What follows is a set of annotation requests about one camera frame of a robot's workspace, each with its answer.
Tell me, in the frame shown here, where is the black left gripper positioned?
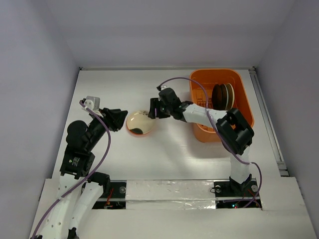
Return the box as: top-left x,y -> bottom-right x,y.
86,107 -> 128,149

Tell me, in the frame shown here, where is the cream white plate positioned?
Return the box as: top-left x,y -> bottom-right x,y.
127,110 -> 155,127

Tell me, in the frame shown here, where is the orange plastic plate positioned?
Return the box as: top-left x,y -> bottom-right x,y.
127,125 -> 153,136

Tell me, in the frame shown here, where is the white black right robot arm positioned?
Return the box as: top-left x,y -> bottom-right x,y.
148,88 -> 254,195

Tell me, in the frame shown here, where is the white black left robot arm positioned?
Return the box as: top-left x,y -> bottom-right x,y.
31,107 -> 128,239

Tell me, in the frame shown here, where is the orange plastic dish rack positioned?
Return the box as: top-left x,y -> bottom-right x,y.
190,69 -> 254,142

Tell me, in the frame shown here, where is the dark brown plate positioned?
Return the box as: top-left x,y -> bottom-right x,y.
211,84 -> 227,110

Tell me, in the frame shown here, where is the blue patterned plate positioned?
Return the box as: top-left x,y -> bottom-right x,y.
225,83 -> 235,110

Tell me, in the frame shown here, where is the silver tape covered board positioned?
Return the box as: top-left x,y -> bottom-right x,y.
125,180 -> 216,210

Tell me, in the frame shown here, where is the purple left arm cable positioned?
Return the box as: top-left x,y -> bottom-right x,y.
29,99 -> 112,239

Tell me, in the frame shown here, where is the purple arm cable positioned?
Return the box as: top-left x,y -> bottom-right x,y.
29,99 -> 112,239
156,77 -> 263,209

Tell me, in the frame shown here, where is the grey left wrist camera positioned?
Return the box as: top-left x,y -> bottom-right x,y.
80,96 -> 100,111

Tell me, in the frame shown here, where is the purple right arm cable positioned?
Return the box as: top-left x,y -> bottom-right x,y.
156,77 -> 263,209

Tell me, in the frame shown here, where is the aluminium rail right side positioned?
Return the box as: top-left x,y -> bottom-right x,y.
249,67 -> 290,177

